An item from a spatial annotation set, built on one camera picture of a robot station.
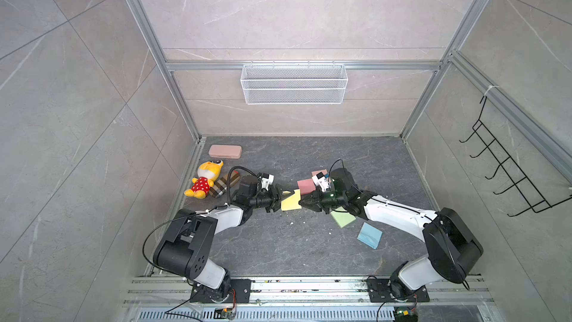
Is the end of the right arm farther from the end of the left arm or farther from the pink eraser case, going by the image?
the pink eraser case

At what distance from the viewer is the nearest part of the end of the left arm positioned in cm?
76

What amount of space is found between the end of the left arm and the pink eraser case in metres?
0.37

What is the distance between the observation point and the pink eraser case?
1.13 meters

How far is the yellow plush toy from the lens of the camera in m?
0.94

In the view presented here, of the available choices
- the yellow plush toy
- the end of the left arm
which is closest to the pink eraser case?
the yellow plush toy

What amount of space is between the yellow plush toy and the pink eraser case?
88 millimetres
